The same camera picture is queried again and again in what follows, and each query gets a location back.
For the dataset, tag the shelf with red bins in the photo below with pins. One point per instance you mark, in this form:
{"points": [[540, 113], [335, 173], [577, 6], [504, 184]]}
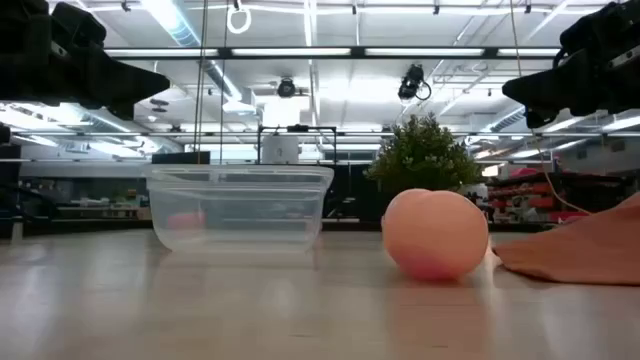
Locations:
{"points": [[520, 192]]}

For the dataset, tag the green potted plant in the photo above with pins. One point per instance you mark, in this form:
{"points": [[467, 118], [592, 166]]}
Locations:
{"points": [[422, 155]]}

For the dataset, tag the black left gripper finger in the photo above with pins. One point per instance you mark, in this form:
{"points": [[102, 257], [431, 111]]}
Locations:
{"points": [[122, 111], [130, 80]]}

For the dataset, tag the orange cloth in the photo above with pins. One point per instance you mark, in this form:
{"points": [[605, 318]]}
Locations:
{"points": [[590, 245]]}

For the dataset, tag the pink toy peach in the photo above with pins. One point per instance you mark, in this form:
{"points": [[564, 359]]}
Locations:
{"points": [[435, 235]]}

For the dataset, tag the dark monitor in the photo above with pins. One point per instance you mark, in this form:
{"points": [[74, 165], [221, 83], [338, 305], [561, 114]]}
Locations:
{"points": [[180, 158]]}

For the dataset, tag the thin horizontal rail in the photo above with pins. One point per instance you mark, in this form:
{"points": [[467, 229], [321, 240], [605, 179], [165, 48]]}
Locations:
{"points": [[75, 160], [350, 134]]}

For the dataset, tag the small red toy fruit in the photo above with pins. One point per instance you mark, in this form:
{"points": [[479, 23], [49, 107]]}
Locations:
{"points": [[186, 220]]}

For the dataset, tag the black table frame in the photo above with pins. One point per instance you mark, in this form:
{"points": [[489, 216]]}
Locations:
{"points": [[350, 226]]}

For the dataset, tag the black overhead beam with lights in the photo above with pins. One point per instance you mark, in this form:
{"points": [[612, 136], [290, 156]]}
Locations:
{"points": [[225, 52]]}

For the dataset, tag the round black ceiling camera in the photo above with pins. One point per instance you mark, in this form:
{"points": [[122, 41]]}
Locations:
{"points": [[286, 88]]}

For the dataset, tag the clear plastic tupperware container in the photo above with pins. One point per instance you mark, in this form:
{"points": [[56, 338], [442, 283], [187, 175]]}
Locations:
{"points": [[240, 235]]}

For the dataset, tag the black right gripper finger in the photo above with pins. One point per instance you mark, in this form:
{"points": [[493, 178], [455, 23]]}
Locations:
{"points": [[537, 119], [545, 90]]}

